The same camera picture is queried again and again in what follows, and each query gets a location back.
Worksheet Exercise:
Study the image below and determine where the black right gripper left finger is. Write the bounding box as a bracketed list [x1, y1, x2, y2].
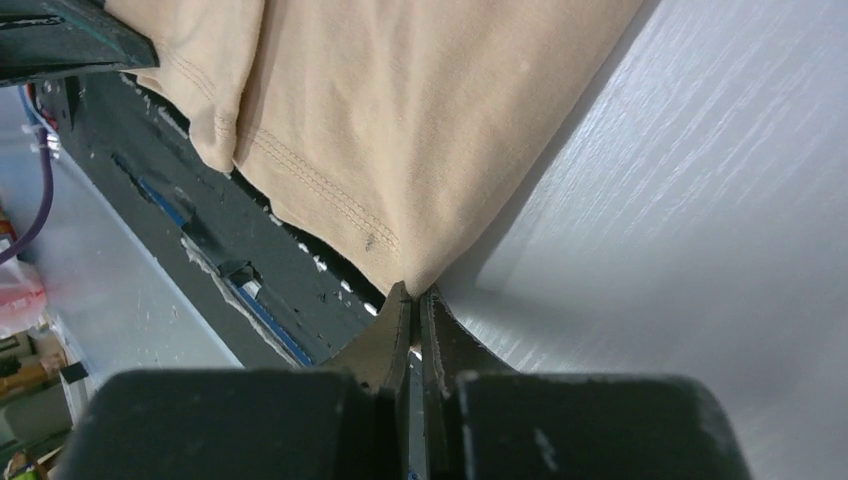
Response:
[57, 283, 411, 479]

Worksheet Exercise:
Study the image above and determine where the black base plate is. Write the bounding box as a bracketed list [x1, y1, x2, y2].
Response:
[31, 73, 384, 369]

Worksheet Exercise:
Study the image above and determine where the beige t shirt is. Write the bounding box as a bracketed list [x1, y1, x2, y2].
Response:
[105, 1, 640, 296]

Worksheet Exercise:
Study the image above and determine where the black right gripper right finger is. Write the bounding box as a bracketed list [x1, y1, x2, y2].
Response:
[419, 289, 751, 479]

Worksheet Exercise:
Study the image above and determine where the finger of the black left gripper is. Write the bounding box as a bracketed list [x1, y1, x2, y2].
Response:
[1, 0, 159, 88]

